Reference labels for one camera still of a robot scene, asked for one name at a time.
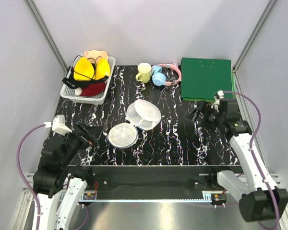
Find yellow mug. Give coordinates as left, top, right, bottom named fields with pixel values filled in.
left=135, top=63, right=152, bottom=83

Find white plastic basket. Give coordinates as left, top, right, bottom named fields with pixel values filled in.
left=60, top=56, right=117, bottom=105

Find black bra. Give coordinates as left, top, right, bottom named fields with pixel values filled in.
left=62, top=55, right=109, bottom=89

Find blue pink cat headphones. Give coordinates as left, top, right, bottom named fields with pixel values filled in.
left=151, top=63, right=182, bottom=86

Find yellow bra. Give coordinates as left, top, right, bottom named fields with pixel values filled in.
left=73, top=56, right=110, bottom=81

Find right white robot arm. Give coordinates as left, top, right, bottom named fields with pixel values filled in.
left=188, top=98, right=288, bottom=222

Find green folder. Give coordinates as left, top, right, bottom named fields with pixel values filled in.
left=180, top=57, right=235, bottom=102

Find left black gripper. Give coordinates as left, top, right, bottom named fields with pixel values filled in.
left=60, top=120, right=104, bottom=166

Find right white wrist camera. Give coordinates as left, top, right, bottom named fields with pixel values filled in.
left=211, top=91, right=228, bottom=113

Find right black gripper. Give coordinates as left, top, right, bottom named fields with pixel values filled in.
left=184, top=100, right=224, bottom=133

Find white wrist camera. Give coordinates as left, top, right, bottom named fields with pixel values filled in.
left=44, top=115, right=72, bottom=136
left=211, top=91, right=228, bottom=113

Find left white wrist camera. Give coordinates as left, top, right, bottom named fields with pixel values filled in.
left=44, top=115, right=72, bottom=136

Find beige bra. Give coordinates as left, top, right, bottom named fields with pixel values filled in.
left=84, top=50, right=108, bottom=63

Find red lace bra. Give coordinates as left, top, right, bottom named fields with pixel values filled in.
left=80, top=81, right=107, bottom=97

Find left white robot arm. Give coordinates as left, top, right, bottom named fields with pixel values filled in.
left=33, top=122, right=103, bottom=230

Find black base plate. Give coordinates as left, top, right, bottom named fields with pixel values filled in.
left=67, top=164, right=244, bottom=201

